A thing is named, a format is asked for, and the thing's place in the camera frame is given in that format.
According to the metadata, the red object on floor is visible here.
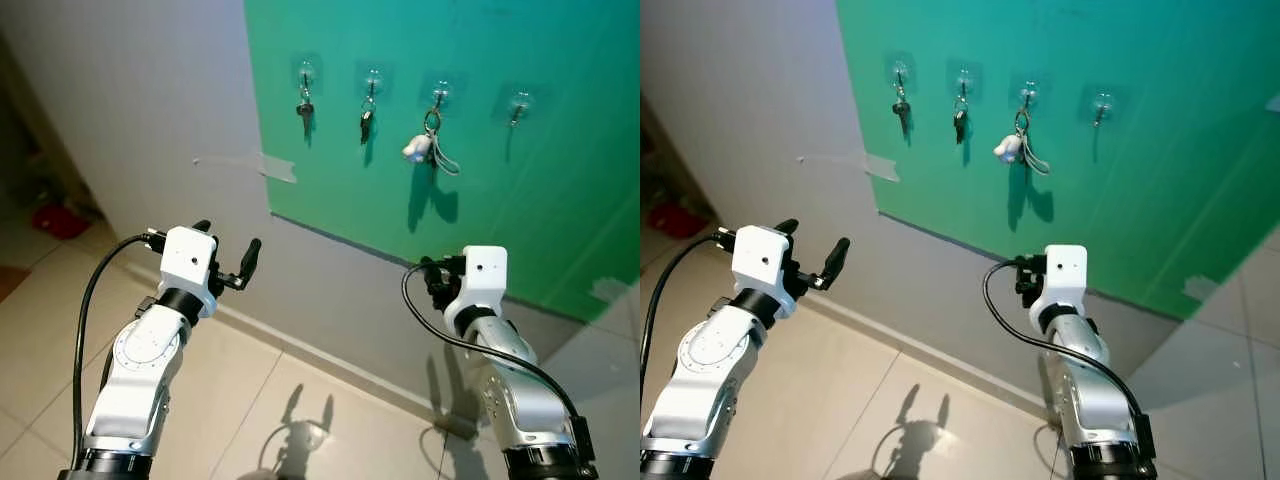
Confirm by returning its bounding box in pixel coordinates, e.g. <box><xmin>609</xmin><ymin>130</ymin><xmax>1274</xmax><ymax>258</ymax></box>
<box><xmin>645</xmin><ymin>203</ymin><xmax>696</xmax><ymax>239</ymax></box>
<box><xmin>32</xmin><ymin>203</ymin><xmax>93</xmax><ymax>241</ymax></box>

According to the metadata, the green corrugated plastic board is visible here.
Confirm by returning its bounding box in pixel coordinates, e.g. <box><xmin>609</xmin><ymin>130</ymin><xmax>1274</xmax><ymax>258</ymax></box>
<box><xmin>836</xmin><ymin>0</ymin><xmax>1280</xmax><ymax>321</ymax></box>
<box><xmin>244</xmin><ymin>0</ymin><xmax>641</xmax><ymax>323</ymax></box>

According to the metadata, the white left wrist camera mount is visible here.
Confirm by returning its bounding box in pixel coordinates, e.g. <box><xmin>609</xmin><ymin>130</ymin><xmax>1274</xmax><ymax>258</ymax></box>
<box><xmin>731</xmin><ymin>225</ymin><xmax>793</xmax><ymax>298</ymax></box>
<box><xmin>158</xmin><ymin>226</ymin><xmax>220</xmax><ymax>299</ymax></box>

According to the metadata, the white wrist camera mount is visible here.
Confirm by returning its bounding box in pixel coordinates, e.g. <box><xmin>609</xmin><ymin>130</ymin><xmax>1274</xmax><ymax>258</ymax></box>
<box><xmin>731</xmin><ymin>225</ymin><xmax>793</xmax><ymax>298</ymax></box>
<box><xmin>1042</xmin><ymin>244</ymin><xmax>1089</xmax><ymax>311</ymax></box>
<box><xmin>455</xmin><ymin>246</ymin><xmax>508</xmax><ymax>313</ymax></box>
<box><xmin>158</xmin><ymin>226</ymin><xmax>220</xmax><ymax>299</ymax></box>

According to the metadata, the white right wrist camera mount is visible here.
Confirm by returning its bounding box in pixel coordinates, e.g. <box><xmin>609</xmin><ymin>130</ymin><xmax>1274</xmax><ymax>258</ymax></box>
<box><xmin>455</xmin><ymin>246</ymin><xmax>508</xmax><ymax>313</ymax></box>
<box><xmin>1042</xmin><ymin>244</ymin><xmax>1089</xmax><ymax>311</ymax></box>

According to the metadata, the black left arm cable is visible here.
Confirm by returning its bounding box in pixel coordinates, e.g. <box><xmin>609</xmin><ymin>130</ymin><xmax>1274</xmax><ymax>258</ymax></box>
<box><xmin>70</xmin><ymin>228</ymin><xmax>166</xmax><ymax>471</ymax></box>
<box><xmin>640</xmin><ymin>228</ymin><xmax>741</xmax><ymax>401</ymax></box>

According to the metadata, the keychain with white charm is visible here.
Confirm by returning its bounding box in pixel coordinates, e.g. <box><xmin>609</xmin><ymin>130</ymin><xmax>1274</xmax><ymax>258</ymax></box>
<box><xmin>993</xmin><ymin>110</ymin><xmax>1051</xmax><ymax>177</ymax></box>
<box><xmin>402</xmin><ymin>108</ymin><xmax>462</xmax><ymax>177</ymax></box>

